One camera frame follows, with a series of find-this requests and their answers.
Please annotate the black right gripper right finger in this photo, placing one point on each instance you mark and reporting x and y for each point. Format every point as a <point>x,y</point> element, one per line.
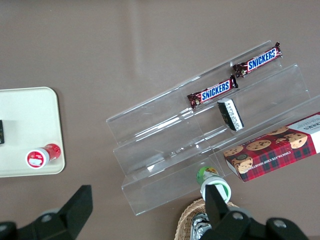
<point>232,225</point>

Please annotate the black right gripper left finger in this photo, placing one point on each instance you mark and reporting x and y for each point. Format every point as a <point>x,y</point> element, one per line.
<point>67,220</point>

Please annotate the light wicker basket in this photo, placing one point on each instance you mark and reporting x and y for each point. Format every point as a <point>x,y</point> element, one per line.
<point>187,220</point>

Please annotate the beige plastic tray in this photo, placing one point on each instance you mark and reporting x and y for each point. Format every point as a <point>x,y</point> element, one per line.
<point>27,112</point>

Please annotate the green bottle with white cap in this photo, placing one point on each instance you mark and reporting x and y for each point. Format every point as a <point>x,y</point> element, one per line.
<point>207,173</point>

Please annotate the red bottle with white cap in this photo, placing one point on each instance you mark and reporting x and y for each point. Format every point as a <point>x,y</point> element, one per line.
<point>41,157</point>

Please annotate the red tartan cookie box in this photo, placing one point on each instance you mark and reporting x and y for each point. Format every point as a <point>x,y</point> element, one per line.
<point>270,155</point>

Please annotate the small black white box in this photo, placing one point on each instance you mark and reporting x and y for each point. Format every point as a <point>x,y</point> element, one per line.
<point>231,115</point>

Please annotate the clear acrylic stepped shelf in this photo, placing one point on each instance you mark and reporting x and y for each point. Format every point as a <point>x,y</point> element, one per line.
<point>162,140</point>

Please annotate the Snickers chocolate bar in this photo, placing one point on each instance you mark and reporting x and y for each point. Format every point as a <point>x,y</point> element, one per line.
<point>257,60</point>
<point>212,93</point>

